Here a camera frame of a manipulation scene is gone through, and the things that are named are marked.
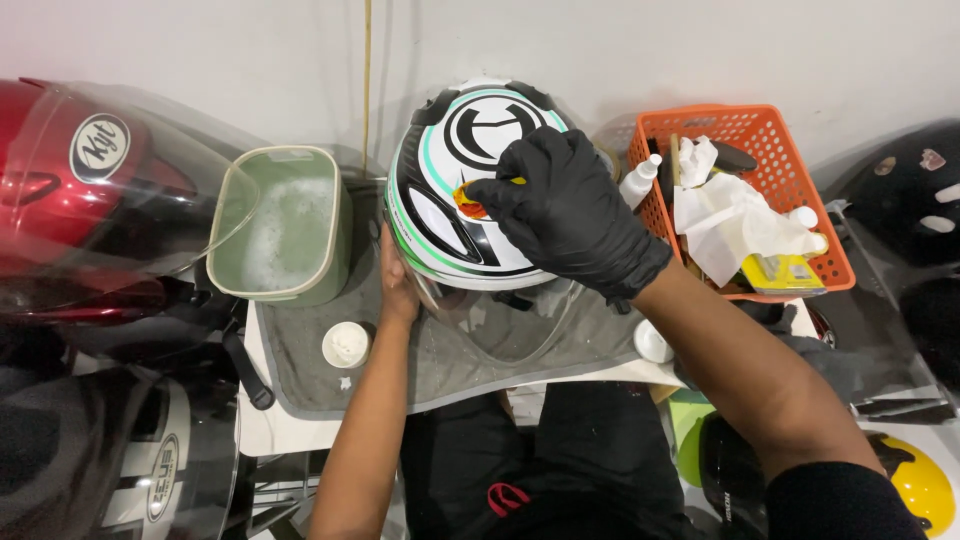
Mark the glossy black helmet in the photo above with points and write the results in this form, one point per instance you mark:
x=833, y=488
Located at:
x=731, y=472

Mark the person's left hand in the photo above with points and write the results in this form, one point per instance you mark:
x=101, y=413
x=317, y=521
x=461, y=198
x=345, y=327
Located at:
x=397, y=289

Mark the white squeeze bottle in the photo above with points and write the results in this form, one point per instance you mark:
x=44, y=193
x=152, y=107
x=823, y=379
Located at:
x=639, y=184

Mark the wooden stick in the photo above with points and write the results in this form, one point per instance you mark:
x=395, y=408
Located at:
x=675, y=161

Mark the grey towel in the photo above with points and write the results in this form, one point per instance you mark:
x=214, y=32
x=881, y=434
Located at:
x=337, y=390

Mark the person's right hand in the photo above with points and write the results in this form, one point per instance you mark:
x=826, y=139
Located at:
x=570, y=210

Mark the white black green helmet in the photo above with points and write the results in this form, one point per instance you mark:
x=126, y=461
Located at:
x=442, y=150

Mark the tape roll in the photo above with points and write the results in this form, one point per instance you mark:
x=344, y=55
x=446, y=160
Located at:
x=609, y=161

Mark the open white cream jar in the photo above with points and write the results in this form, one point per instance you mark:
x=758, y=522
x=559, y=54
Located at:
x=346, y=345

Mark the dark smoked visor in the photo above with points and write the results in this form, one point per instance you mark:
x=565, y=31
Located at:
x=877, y=337

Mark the orange plastic basket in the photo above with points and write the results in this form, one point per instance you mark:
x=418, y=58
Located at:
x=750, y=124

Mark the yellow helmet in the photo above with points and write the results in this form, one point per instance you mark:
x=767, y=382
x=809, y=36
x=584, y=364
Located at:
x=922, y=487

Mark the small white round bottle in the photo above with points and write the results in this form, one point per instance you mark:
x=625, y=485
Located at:
x=805, y=217

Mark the white crumpled tissue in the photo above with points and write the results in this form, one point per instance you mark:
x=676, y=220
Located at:
x=720, y=217

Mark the yellow packet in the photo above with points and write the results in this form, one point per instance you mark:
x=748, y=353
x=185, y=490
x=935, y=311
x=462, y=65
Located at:
x=784, y=274

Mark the person's black trousers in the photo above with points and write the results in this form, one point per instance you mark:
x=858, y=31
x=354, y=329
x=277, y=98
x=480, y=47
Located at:
x=585, y=465

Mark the black brush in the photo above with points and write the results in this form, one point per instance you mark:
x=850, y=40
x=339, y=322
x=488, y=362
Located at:
x=733, y=156

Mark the black and silver helmet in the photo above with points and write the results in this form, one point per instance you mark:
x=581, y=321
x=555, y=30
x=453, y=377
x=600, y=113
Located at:
x=150, y=465

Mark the dark grey rag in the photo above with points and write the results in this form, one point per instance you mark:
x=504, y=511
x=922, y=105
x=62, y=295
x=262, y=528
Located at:
x=825, y=364

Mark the white jar lid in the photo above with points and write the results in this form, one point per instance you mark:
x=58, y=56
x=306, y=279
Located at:
x=651, y=343

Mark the lime green helmet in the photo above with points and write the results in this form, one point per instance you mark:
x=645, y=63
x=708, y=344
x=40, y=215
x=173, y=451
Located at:
x=690, y=454

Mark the green basin of soapy water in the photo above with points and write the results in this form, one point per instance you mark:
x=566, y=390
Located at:
x=292, y=225

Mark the black helmet with white vents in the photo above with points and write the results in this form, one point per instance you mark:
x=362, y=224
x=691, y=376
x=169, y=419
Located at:
x=900, y=187

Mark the red helmet with clear visor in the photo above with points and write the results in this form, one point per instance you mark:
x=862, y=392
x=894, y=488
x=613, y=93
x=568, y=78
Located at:
x=45, y=150

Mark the person's black sleeve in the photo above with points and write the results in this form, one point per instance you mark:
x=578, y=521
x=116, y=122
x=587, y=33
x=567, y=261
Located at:
x=840, y=502

